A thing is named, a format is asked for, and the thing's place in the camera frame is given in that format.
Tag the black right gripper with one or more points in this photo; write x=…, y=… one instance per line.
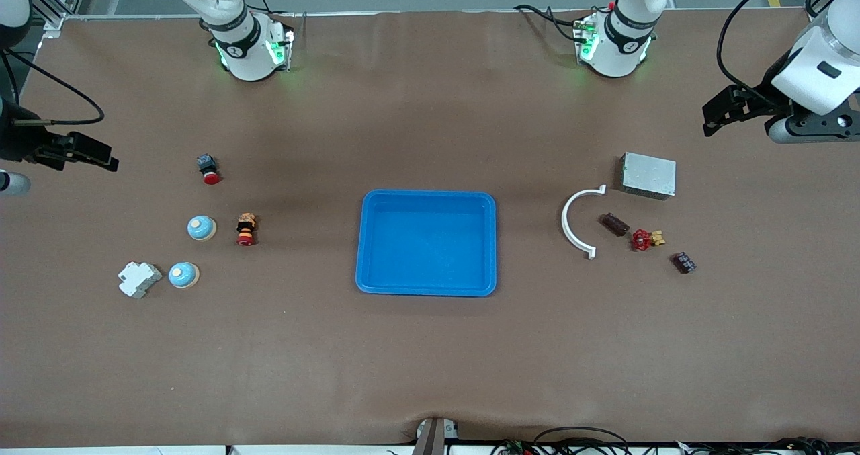
x=15, y=139

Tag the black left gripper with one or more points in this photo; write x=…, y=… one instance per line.
x=762, y=97

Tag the blue dome bell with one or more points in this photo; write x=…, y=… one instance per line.
x=201, y=228
x=183, y=275

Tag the green-lit arm base connector box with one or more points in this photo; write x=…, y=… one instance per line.
x=281, y=48
x=586, y=38

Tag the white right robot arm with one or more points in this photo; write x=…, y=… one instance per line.
x=235, y=45

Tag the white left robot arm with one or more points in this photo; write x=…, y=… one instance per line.
x=820, y=72

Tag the grey perforated metal box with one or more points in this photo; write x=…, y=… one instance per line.
x=648, y=175

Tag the red button with black body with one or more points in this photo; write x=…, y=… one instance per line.
x=209, y=173

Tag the white circuit breaker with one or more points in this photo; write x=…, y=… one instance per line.
x=139, y=280

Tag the red yellow emergency stop button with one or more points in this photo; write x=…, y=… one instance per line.
x=246, y=232

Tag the blue plastic tray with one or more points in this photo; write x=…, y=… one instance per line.
x=430, y=246

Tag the white curved plastic bracket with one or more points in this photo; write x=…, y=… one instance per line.
x=565, y=221

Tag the grey metal camera mount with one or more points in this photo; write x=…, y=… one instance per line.
x=435, y=435

